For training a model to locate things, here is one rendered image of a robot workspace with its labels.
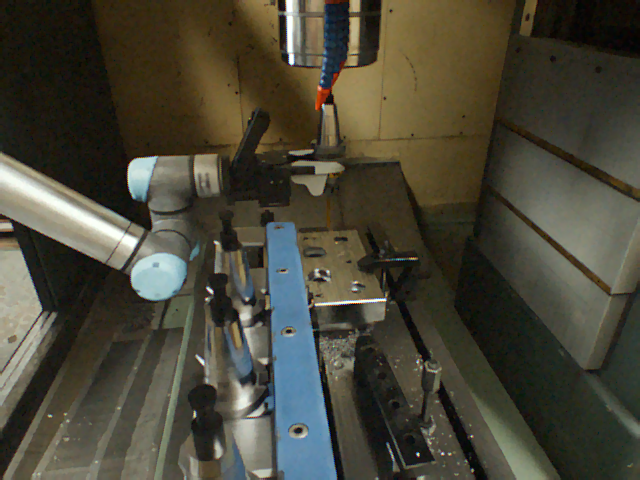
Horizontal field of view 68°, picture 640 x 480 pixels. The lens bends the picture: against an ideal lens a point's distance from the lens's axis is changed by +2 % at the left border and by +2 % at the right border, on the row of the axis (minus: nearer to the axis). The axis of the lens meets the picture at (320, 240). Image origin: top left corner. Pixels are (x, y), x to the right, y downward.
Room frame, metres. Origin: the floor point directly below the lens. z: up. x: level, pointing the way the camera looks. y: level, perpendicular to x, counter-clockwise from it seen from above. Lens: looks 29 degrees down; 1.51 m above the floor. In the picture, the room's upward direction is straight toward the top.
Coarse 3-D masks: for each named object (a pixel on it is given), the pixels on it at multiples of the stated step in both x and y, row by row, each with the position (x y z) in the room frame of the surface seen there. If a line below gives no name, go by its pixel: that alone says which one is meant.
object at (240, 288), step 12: (216, 252) 0.39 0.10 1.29; (228, 252) 0.38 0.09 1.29; (240, 252) 0.38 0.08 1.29; (216, 264) 0.38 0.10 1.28; (228, 264) 0.38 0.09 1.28; (240, 264) 0.38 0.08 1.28; (228, 276) 0.37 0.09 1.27; (240, 276) 0.38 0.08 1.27; (228, 288) 0.37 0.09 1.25; (240, 288) 0.38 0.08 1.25; (252, 288) 0.39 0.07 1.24; (240, 300) 0.37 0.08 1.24; (252, 300) 0.38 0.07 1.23; (240, 312) 0.37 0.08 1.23
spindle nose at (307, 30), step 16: (288, 0) 0.74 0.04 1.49; (304, 0) 0.73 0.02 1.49; (320, 0) 0.72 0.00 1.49; (352, 0) 0.72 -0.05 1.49; (368, 0) 0.74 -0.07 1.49; (288, 16) 0.75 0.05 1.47; (304, 16) 0.73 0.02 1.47; (320, 16) 0.72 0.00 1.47; (352, 16) 0.72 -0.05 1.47; (368, 16) 0.74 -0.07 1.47; (288, 32) 0.75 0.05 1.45; (304, 32) 0.73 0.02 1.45; (320, 32) 0.72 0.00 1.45; (352, 32) 0.72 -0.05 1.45; (368, 32) 0.74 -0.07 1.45; (288, 48) 0.75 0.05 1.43; (304, 48) 0.73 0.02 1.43; (320, 48) 0.72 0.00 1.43; (352, 48) 0.72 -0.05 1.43; (368, 48) 0.74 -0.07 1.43; (288, 64) 0.76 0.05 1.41; (304, 64) 0.73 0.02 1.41; (320, 64) 0.72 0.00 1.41; (352, 64) 0.73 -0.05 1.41; (368, 64) 0.75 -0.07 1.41
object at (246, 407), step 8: (256, 360) 0.31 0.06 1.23; (256, 368) 0.30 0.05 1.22; (264, 368) 0.30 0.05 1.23; (200, 376) 0.29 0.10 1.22; (264, 376) 0.29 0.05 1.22; (200, 384) 0.29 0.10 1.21; (256, 384) 0.28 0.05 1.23; (264, 384) 0.30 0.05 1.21; (256, 392) 0.27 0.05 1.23; (264, 392) 0.27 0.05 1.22; (240, 400) 0.26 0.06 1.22; (248, 400) 0.26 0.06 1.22; (256, 400) 0.26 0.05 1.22; (264, 400) 0.27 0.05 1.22; (216, 408) 0.25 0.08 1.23; (224, 408) 0.25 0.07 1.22; (232, 408) 0.25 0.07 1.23; (240, 408) 0.25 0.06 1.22; (248, 408) 0.26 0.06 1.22; (256, 408) 0.26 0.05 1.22; (264, 408) 0.27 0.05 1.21; (224, 416) 0.25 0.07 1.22; (232, 416) 0.25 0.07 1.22; (240, 416) 0.25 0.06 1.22; (248, 416) 0.26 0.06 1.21
